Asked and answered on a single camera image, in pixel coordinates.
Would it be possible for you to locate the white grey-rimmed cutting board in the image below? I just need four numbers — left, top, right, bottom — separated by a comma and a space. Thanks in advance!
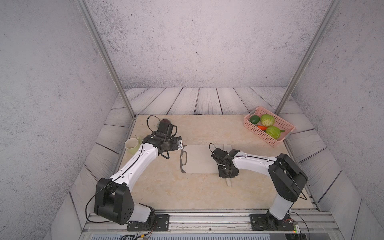
180, 145, 219, 174

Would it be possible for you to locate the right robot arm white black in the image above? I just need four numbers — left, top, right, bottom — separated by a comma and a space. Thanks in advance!
211, 148, 308, 221

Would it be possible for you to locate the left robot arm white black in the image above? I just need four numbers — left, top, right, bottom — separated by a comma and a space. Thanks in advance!
94, 135, 183, 228

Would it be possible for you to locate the dark purple fruit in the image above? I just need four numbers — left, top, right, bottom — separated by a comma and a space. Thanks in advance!
160, 119, 171, 124

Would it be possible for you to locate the light green mug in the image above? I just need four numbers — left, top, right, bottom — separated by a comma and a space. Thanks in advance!
124, 137, 142, 155

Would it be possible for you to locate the orange carrot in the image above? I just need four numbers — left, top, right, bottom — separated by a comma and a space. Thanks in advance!
257, 126, 267, 131

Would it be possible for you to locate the dark green avocado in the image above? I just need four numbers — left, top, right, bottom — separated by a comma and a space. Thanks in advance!
249, 115, 261, 125

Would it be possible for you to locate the green cabbage front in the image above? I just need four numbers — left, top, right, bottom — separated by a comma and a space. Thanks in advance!
265, 126, 281, 140

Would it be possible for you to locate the green cabbage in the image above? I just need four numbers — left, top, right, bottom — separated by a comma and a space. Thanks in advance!
260, 114, 275, 127
265, 126, 281, 140

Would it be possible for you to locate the green cabbage back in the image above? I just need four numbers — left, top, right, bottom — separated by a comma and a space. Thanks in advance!
260, 114, 275, 127

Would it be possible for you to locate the pink plastic basket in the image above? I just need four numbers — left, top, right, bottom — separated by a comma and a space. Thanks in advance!
244, 107, 296, 147

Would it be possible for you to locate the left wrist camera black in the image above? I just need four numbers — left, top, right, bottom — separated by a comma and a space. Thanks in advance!
157, 122, 178, 139

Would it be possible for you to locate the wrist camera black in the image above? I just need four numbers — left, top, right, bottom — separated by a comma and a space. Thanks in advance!
157, 122, 178, 139
211, 148, 228, 165

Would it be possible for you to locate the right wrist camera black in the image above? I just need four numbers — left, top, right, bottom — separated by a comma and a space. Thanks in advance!
211, 148, 228, 165

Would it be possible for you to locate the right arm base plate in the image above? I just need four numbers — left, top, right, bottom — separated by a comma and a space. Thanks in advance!
250, 213, 296, 231

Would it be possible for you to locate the aluminium rail frame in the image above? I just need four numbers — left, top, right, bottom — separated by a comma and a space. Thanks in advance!
80, 209, 344, 240

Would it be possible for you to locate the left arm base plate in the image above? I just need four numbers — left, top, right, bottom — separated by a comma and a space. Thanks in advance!
127, 213, 170, 232

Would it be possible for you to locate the right metal corner post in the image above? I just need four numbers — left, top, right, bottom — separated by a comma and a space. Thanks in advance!
275, 0, 342, 115

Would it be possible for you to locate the metal corner post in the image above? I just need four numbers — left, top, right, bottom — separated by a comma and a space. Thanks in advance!
275, 0, 342, 115
75, 0, 137, 119

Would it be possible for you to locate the left metal corner post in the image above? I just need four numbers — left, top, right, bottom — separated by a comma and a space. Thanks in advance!
75, 0, 137, 119

